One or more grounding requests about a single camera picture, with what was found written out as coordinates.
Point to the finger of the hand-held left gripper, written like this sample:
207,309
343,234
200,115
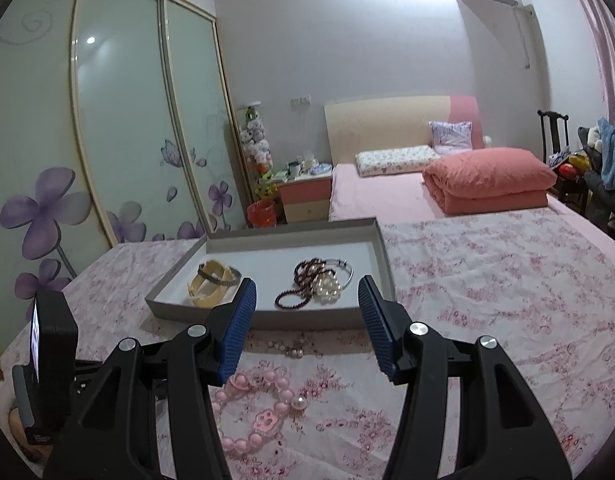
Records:
86,370

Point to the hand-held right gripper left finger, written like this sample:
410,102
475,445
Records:
237,330

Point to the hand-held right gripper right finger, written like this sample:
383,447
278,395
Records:
377,330

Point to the cream wristwatch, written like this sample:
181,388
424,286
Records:
202,296

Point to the wide silver bangle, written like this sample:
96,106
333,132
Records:
220,275

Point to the grey cardboard tray box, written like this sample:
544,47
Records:
267,260

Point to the person's left hand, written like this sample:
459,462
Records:
18,427

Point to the small pearl earring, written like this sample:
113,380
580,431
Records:
295,350

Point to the pink floral bed sheet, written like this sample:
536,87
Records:
487,310

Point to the red waste bin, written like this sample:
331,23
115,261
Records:
262,212

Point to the pink nightstand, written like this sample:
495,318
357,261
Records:
305,197

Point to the white mug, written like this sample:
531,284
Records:
294,169

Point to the white printed pillow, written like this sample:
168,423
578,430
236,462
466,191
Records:
395,160

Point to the folded pink quilt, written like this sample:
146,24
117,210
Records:
487,180

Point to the column of plush toys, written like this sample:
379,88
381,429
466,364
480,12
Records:
257,145

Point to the bed with pink headboard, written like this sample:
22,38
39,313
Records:
377,125

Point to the small lilac pillow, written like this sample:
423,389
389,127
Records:
452,136

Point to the flower-print sliding wardrobe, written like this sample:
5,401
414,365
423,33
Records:
112,110

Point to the colourful toys pile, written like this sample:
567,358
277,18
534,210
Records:
570,167

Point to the black padded chair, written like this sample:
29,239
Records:
600,195

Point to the dark wooden chair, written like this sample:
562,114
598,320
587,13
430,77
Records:
555,130

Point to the white plush toy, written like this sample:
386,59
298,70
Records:
593,136

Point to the blue fleece garment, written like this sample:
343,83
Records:
612,155

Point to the white pipe cover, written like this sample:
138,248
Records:
526,35

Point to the pink curtain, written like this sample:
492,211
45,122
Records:
597,35

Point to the white wall socket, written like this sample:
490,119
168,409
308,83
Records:
301,100

